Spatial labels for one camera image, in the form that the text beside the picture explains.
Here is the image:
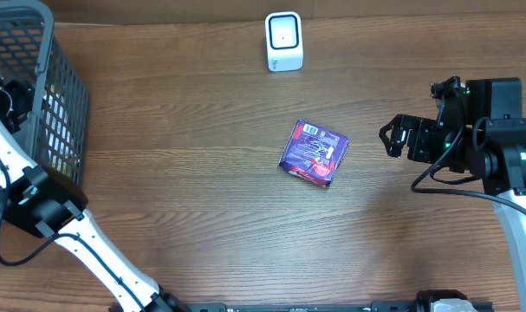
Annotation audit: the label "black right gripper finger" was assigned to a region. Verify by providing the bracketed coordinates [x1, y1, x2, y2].
[379, 132, 404, 158]
[379, 114, 403, 135]

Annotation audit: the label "purple sanitary pad pack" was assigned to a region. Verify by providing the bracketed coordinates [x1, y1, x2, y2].
[278, 119, 350, 187]

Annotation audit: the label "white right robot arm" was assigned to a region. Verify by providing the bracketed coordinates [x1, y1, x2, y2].
[379, 76, 526, 311]

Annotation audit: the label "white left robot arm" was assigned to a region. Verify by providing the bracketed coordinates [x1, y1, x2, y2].
[0, 76, 185, 311]

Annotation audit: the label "white barcode scanner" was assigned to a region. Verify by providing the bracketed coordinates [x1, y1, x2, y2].
[264, 11, 304, 72]

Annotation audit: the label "grey plastic mesh basket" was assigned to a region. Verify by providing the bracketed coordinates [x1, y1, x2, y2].
[0, 1, 90, 188]

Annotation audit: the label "colourful items in basket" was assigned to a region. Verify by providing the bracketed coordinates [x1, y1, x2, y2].
[42, 92, 79, 178]

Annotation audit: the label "black mounting rail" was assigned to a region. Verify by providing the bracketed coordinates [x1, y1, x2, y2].
[186, 289, 496, 312]

